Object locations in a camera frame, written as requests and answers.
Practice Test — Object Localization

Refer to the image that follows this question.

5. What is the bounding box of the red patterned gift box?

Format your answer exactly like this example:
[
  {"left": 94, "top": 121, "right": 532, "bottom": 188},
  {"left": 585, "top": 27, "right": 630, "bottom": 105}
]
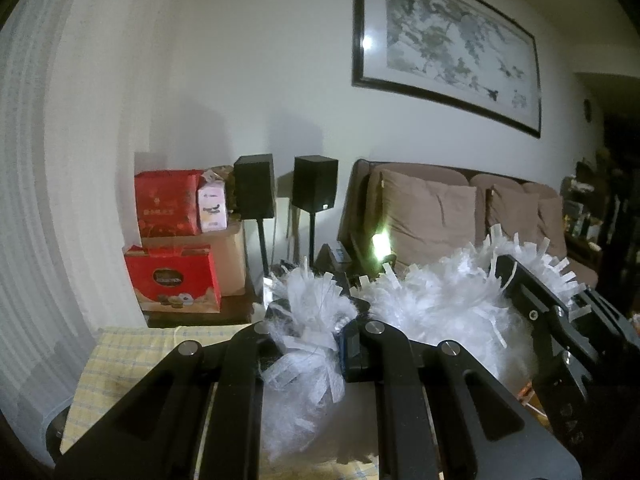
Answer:
[{"left": 134, "top": 170, "right": 206, "bottom": 238}]

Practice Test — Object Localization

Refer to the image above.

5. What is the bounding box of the dark cluttered shelf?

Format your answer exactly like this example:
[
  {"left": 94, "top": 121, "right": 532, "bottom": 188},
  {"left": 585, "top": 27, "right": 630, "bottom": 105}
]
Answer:
[{"left": 562, "top": 160, "right": 640, "bottom": 281}]

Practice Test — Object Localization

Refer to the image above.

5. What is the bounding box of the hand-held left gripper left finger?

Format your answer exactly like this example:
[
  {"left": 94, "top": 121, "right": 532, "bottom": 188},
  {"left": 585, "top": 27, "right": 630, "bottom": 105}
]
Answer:
[{"left": 52, "top": 302, "right": 291, "bottom": 480}]

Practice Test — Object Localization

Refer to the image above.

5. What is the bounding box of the black speaker stand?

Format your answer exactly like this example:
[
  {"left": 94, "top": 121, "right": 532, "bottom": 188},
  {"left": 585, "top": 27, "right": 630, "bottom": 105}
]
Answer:
[
  {"left": 307, "top": 210, "right": 319, "bottom": 268},
  {"left": 255, "top": 217, "right": 271, "bottom": 281}
]

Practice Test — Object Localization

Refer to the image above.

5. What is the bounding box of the small brown cushion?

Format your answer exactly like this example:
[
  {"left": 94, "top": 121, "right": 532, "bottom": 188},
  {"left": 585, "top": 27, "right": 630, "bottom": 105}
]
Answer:
[{"left": 537, "top": 195, "right": 568, "bottom": 261}]

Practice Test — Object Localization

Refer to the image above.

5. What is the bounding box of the portable lantern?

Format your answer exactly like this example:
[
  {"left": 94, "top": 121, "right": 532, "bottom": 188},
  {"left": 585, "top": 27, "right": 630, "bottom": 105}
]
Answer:
[{"left": 367, "top": 230, "right": 398, "bottom": 271}]

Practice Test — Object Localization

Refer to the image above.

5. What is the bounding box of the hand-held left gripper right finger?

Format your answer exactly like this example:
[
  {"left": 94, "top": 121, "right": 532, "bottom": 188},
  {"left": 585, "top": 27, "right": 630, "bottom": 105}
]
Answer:
[{"left": 339, "top": 300, "right": 583, "bottom": 480}]

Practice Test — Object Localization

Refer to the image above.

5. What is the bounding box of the red chocolate gift box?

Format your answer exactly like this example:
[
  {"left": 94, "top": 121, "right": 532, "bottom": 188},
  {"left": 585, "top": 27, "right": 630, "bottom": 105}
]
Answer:
[{"left": 124, "top": 245, "right": 222, "bottom": 313}]

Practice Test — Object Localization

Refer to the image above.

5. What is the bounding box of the white fluffy duster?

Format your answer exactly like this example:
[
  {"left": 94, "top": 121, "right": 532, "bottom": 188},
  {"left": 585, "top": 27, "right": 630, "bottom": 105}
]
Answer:
[{"left": 260, "top": 225, "right": 596, "bottom": 463}]

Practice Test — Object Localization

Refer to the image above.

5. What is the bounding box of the black speaker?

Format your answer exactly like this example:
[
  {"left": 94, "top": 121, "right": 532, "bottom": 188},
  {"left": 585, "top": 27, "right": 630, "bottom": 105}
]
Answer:
[
  {"left": 293, "top": 156, "right": 339, "bottom": 213},
  {"left": 233, "top": 155, "right": 277, "bottom": 220}
]

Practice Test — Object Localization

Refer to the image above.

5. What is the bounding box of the yellow plaid blanket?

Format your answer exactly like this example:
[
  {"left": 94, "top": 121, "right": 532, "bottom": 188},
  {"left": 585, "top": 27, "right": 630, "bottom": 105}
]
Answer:
[{"left": 60, "top": 325, "right": 401, "bottom": 480}]

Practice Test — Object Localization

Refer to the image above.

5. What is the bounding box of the brown sofa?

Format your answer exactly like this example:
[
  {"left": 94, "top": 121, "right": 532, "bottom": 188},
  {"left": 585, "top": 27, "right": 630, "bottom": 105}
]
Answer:
[{"left": 337, "top": 159, "right": 601, "bottom": 291}]

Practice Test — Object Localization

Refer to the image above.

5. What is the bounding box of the dark wooden low table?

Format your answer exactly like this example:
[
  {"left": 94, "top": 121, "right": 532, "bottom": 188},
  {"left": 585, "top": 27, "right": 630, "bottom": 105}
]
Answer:
[{"left": 142, "top": 295, "right": 263, "bottom": 328}]

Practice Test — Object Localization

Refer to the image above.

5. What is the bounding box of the brown cardboard box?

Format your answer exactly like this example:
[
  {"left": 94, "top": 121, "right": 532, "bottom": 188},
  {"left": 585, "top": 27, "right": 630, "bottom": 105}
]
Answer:
[{"left": 142, "top": 222, "right": 248, "bottom": 297}]

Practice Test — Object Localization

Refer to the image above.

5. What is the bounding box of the large brown cushion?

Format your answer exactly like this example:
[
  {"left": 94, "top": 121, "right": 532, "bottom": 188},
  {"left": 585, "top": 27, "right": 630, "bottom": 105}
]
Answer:
[{"left": 370, "top": 170, "right": 478, "bottom": 273}]

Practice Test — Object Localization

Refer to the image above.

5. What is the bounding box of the brown patterned bag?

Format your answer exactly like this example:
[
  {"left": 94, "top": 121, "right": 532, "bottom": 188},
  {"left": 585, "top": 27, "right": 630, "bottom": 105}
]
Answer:
[{"left": 202, "top": 164, "right": 236, "bottom": 211}]

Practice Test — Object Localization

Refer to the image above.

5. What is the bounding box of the white curtain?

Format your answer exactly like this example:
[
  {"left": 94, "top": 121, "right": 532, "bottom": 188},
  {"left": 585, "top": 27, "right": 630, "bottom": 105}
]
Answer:
[{"left": 0, "top": 0, "right": 141, "bottom": 441}]

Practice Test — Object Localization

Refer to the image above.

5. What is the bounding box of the pink white tissue pack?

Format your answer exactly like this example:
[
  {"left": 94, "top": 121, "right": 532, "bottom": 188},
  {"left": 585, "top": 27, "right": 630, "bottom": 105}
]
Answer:
[{"left": 197, "top": 182, "right": 230, "bottom": 233}]

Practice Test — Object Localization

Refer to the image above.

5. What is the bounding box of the black white-rimmed device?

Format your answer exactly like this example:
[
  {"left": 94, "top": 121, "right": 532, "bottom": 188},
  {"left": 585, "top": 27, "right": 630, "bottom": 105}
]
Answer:
[{"left": 45, "top": 405, "right": 71, "bottom": 466}]

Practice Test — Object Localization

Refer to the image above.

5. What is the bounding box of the framed ink painting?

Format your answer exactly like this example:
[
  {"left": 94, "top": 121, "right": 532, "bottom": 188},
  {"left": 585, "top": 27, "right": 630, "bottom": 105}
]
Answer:
[{"left": 351, "top": 0, "right": 543, "bottom": 140}]

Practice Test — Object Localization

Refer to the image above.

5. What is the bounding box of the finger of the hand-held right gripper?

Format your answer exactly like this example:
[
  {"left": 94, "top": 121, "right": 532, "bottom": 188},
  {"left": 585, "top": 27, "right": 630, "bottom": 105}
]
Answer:
[
  {"left": 492, "top": 255, "right": 601, "bottom": 456},
  {"left": 570, "top": 287, "right": 640, "bottom": 356}
]

